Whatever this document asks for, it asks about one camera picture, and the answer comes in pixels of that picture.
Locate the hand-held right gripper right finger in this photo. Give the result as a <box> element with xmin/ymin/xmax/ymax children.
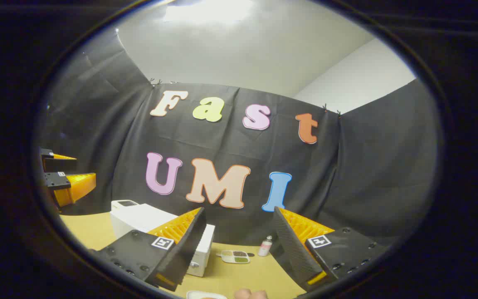
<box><xmin>269</xmin><ymin>206</ymin><xmax>391</xmax><ymax>293</ymax></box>

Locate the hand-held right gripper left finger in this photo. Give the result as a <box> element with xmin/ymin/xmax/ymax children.
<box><xmin>88</xmin><ymin>207</ymin><xmax>207</xmax><ymax>292</ymax></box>

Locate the black backdrop cloth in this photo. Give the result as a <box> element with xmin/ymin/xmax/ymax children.
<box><xmin>36</xmin><ymin>25</ymin><xmax>443</xmax><ymax>250</ymax></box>

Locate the white compartment tray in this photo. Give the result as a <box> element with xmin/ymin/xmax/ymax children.
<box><xmin>221</xmin><ymin>250</ymin><xmax>250</xmax><ymax>264</ymax></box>

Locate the pale pink lumpy object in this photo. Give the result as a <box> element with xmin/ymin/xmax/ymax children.
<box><xmin>234</xmin><ymin>288</ymin><xmax>268</xmax><ymax>299</ymax></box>

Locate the white plate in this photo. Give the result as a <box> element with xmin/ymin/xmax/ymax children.
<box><xmin>186</xmin><ymin>290</ymin><xmax>228</xmax><ymax>299</ymax></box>

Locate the small clear bottle pink label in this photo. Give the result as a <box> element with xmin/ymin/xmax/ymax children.
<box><xmin>258</xmin><ymin>235</ymin><xmax>273</xmax><ymax>257</ymax></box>

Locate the white microwave oven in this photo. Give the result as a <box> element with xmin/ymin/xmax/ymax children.
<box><xmin>110</xmin><ymin>203</ymin><xmax>216</xmax><ymax>278</ymax></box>

